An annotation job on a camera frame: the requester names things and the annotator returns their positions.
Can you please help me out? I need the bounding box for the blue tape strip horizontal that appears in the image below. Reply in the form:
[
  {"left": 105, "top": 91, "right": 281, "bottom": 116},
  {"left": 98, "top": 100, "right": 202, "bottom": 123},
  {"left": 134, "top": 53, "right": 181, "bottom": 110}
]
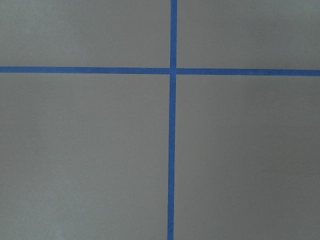
[{"left": 0, "top": 66, "right": 320, "bottom": 77}]

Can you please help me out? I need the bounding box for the blue tape strip vertical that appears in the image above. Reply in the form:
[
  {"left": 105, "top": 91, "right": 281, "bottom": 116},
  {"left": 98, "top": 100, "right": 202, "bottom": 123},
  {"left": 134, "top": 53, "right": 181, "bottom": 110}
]
[{"left": 167, "top": 0, "right": 178, "bottom": 240}]

